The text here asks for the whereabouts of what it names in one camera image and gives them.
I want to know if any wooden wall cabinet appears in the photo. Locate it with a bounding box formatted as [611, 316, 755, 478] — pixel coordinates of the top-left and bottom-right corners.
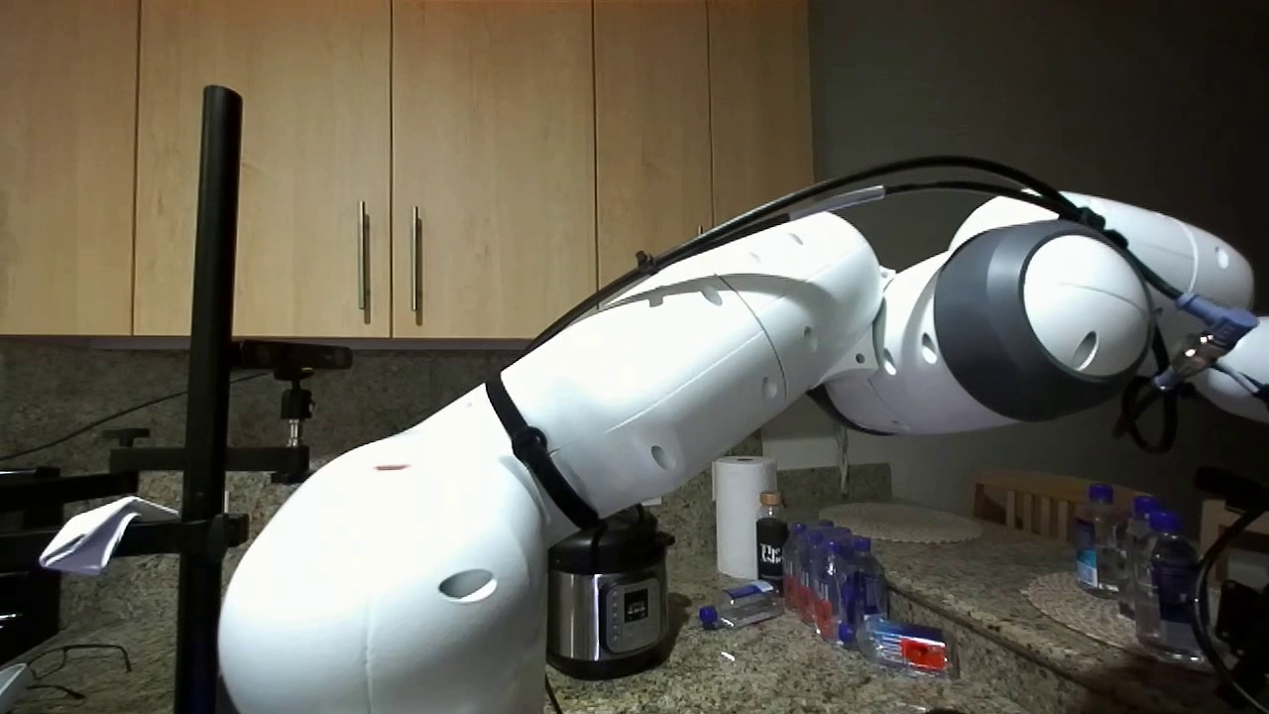
[0, 0, 812, 339]

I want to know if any water bottle blue cap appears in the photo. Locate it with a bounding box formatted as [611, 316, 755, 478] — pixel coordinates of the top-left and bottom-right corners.
[1141, 511, 1202, 662]

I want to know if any wooden chair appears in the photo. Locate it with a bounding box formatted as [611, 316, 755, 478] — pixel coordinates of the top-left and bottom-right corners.
[977, 473, 1088, 540]

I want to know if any white crumpled paper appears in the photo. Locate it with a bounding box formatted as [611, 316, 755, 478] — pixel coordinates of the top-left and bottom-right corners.
[39, 494, 176, 575]

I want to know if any steel pressure cooker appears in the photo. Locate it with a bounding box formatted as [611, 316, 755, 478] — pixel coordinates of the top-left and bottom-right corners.
[546, 506, 674, 679]

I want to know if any white paper towel roll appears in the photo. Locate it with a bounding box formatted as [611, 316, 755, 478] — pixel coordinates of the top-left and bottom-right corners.
[709, 454, 772, 579]

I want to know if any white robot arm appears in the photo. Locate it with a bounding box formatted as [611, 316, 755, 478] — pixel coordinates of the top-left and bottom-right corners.
[220, 193, 1267, 714]

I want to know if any black camera stand pole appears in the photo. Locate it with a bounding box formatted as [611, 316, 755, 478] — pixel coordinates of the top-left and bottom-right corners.
[176, 84, 243, 714]

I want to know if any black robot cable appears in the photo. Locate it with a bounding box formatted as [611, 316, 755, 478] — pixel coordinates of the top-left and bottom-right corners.
[509, 149, 1269, 374]

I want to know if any red white packet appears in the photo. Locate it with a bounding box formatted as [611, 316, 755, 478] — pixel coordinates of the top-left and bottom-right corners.
[865, 620, 956, 673]

